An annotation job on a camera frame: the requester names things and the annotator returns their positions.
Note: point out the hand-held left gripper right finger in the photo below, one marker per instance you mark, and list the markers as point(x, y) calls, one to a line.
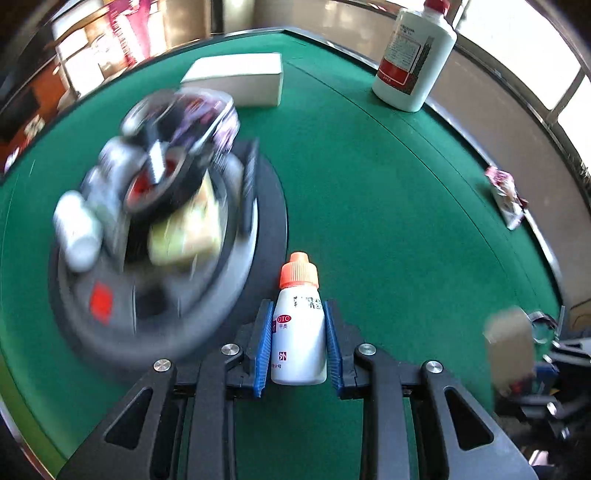
point(333, 350)

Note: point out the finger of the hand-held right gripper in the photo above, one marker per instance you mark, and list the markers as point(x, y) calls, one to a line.
point(549, 406)
point(572, 348)

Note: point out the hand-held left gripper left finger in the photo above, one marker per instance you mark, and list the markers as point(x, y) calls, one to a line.
point(261, 350)

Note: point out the white orange-capped dropper bottle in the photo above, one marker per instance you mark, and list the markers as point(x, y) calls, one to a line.
point(298, 332)

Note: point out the beige cardboard box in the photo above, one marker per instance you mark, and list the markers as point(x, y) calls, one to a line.
point(508, 350)

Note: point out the glasses in clear wrap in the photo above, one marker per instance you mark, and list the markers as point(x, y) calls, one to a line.
point(545, 323)

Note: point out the round grey table control panel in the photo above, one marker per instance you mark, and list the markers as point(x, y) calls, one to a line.
point(184, 314)

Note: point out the red snack packet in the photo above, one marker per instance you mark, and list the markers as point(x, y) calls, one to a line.
point(505, 198)

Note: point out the black slim box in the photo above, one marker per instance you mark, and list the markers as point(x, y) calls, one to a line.
point(251, 184)

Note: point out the black tape roll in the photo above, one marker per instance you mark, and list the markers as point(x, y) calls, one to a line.
point(157, 184)

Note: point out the white pill bottle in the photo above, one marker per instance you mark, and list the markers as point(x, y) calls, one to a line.
point(76, 230)

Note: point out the grey white tube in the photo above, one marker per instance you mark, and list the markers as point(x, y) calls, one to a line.
point(111, 166)

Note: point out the clear case with purple print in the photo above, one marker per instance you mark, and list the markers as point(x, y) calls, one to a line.
point(203, 115)

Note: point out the white flat box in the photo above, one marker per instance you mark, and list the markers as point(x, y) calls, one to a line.
point(238, 78)

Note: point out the large white bottle red label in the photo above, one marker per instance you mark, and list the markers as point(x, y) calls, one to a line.
point(413, 55)

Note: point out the red cloth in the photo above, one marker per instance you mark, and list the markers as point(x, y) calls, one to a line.
point(134, 27)

